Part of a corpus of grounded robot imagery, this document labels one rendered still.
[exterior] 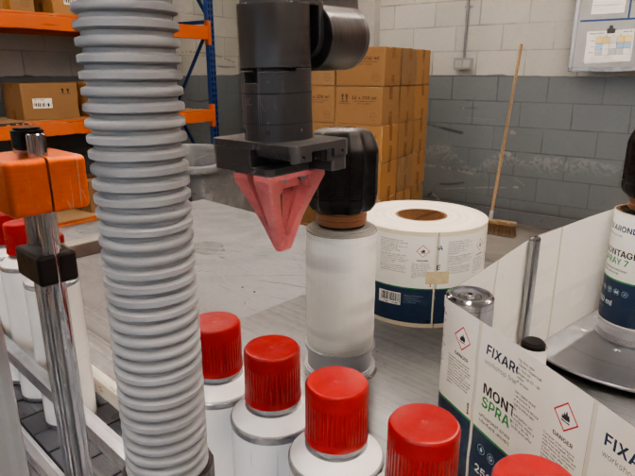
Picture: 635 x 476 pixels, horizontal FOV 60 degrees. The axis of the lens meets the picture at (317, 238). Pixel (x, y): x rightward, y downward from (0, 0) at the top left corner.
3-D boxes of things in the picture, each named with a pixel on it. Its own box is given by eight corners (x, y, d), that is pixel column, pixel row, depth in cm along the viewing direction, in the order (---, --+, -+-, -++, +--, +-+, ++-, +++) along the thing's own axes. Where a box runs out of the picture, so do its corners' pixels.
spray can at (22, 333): (78, 389, 64) (54, 221, 59) (32, 409, 61) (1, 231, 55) (60, 374, 68) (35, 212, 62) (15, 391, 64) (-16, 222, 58)
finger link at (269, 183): (275, 230, 55) (270, 136, 52) (328, 246, 50) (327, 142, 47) (220, 248, 50) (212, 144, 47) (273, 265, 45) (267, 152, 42)
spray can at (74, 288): (106, 416, 60) (82, 234, 54) (58, 437, 56) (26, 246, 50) (85, 397, 63) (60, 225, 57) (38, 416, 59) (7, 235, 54)
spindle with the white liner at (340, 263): (388, 365, 70) (399, 127, 61) (343, 393, 64) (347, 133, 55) (336, 342, 76) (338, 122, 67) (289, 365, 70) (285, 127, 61)
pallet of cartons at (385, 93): (427, 229, 452) (438, 49, 411) (385, 256, 384) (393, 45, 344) (305, 210, 512) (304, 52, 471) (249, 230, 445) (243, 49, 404)
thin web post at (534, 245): (528, 389, 65) (548, 236, 59) (521, 396, 63) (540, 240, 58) (512, 382, 66) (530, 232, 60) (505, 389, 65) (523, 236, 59)
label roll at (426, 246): (499, 326, 81) (508, 231, 76) (364, 330, 80) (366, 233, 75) (457, 277, 100) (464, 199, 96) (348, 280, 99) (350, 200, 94)
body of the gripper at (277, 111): (267, 149, 52) (264, 68, 50) (350, 160, 46) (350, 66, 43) (212, 159, 48) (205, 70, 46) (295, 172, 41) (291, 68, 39)
